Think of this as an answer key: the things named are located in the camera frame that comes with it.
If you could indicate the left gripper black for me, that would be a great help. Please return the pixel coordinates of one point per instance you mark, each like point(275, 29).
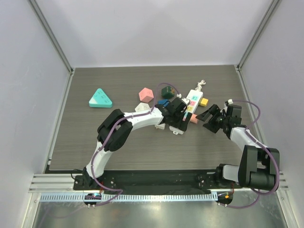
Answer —
point(182, 124)

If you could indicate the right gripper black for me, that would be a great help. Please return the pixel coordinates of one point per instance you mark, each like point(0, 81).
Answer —
point(214, 118)

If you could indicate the small pink cube plug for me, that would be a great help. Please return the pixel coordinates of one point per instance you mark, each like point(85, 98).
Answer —
point(194, 119)

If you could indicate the blue cube socket plug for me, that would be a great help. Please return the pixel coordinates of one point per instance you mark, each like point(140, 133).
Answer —
point(163, 102)

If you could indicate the yellow cube plug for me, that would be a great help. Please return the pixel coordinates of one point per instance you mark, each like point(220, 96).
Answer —
point(203, 102)

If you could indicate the white charger plug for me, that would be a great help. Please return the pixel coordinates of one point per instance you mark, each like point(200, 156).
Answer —
point(160, 126)

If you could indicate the dark green patterned cube plug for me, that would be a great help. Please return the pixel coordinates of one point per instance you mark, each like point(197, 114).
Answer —
point(168, 92)

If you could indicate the white power strip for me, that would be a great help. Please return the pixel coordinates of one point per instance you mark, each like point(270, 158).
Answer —
point(194, 96)

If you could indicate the white cube socket plug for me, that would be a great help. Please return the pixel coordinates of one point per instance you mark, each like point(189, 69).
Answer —
point(142, 107)

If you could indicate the large pink cube plug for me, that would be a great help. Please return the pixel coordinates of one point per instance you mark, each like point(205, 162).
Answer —
point(146, 95)

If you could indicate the teal triangular socket base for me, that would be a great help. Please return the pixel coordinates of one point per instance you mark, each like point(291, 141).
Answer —
point(100, 100)

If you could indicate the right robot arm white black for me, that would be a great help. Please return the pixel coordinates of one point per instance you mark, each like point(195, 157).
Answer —
point(259, 164)

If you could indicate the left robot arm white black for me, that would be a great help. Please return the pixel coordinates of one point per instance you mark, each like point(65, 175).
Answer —
point(116, 128)

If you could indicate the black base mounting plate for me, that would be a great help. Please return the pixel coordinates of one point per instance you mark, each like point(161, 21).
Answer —
point(154, 180)

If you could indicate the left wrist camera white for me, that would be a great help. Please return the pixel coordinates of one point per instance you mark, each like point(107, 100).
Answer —
point(185, 100)

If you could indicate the white slotted cable duct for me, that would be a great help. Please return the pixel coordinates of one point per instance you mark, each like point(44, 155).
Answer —
point(98, 198)

